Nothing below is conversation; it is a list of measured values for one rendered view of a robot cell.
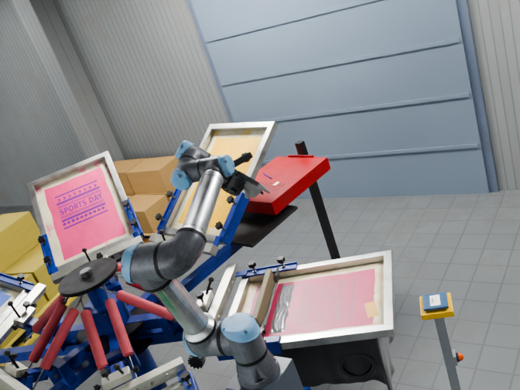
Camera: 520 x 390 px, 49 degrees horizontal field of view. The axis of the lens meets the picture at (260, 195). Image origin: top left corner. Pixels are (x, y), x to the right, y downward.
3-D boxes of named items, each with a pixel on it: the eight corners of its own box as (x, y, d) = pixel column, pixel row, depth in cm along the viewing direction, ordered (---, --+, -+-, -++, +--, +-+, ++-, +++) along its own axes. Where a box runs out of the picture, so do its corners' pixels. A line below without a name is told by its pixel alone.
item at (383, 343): (395, 334, 292) (375, 267, 275) (396, 402, 253) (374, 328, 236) (388, 335, 293) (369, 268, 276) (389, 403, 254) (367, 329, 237)
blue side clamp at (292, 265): (300, 271, 294) (296, 261, 292) (299, 277, 290) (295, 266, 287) (247, 280, 304) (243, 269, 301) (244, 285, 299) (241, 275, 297)
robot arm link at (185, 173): (193, 171, 187) (202, 151, 195) (164, 176, 192) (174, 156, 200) (203, 189, 192) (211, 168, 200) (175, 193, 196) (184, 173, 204)
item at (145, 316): (209, 279, 320) (201, 261, 315) (162, 383, 251) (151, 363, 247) (87, 299, 345) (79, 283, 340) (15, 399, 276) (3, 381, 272)
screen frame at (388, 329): (392, 256, 278) (391, 249, 277) (395, 336, 227) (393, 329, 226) (245, 280, 302) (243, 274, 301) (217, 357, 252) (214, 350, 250)
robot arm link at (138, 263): (231, 363, 192) (152, 263, 159) (193, 364, 198) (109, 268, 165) (239, 332, 200) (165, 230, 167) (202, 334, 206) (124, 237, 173)
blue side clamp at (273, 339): (284, 345, 246) (279, 333, 243) (282, 354, 242) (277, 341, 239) (221, 353, 255) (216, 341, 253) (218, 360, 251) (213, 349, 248)
